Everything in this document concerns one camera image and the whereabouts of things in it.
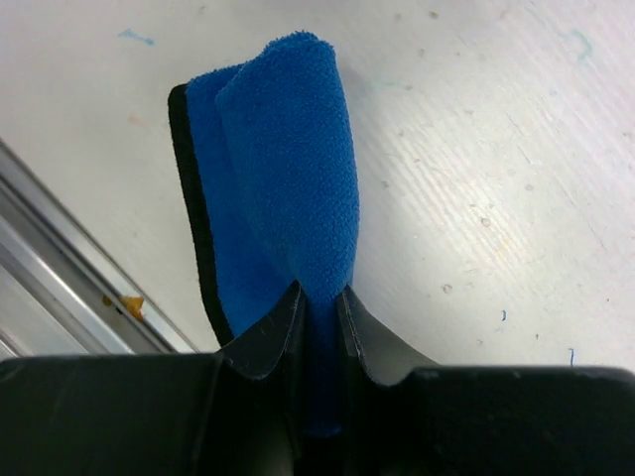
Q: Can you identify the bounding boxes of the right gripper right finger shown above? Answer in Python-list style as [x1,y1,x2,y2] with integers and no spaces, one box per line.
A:
[336,287,438,475]

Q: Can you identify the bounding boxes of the blue towel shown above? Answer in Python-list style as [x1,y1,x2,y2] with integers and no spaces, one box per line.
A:
[168,32,359,437]

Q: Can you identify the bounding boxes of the aluminium mounting rail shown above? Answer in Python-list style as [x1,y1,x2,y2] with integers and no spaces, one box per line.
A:
[1,145,196,359]

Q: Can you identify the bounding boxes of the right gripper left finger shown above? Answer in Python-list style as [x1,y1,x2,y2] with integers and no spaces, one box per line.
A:
[215,283,306,475]

